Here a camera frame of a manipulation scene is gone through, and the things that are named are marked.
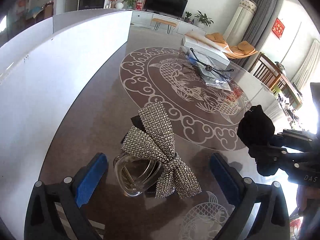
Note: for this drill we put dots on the rhinestone bow hair clip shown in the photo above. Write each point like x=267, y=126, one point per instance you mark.
x=149, y=158

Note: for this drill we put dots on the large white storage box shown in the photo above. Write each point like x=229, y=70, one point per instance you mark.
x=39, y=87

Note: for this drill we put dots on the orange lounge chair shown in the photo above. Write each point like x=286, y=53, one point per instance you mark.
x=240, y=51

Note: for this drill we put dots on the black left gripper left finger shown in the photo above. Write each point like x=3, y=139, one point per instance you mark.
x=88, y=177

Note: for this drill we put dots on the white flat box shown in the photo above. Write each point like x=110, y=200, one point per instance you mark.
x=204, y=45

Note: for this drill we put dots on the glasses with black cord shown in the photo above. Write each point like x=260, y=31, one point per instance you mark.
x=210, y=69

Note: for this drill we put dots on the wooden bench stool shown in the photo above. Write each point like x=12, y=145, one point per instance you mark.
x=158, y=22

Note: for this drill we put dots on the green potted plant right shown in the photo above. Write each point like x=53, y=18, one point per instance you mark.
x=203, y=20

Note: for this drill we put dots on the black velvet pouch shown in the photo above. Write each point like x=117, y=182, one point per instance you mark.
x=255, y=130

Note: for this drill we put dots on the green potted plant left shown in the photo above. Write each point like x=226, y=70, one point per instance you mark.
x=130, y=4

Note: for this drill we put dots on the person's right hand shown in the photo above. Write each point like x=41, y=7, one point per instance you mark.
x=304, y=193

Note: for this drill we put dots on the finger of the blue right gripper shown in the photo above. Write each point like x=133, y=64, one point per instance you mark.
x=266, y=153
x=289, y=135

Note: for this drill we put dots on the black television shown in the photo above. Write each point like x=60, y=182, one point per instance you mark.
x=171, y=7

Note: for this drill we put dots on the red wall decoration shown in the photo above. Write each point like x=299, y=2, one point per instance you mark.
x=278, y=28

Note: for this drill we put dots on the clear plastic packet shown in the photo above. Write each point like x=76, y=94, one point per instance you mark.
x=216, y=81

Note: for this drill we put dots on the wooden dining chair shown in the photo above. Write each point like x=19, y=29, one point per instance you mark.
x=271, y=76

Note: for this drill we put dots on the green potted plant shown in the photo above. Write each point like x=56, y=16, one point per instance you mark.
x=203, y=20
x=130, y=4

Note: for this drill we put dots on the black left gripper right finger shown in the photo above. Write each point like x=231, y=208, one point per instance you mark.
x=229, y=180

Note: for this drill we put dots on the white tv cabinet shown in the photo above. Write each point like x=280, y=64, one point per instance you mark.
x=163, y=24

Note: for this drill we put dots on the white standing air conditioner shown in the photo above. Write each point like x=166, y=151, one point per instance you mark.
x=240, y=22

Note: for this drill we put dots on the grey curtain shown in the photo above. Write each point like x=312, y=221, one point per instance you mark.
x=259, y=22

